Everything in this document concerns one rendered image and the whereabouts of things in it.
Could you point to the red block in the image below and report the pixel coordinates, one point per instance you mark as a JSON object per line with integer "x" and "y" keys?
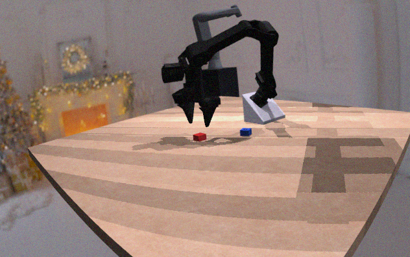
{"x": 199, "y": 137}

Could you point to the blue block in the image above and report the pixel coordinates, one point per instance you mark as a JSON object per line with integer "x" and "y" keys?
{"x": 245, "y": 132}

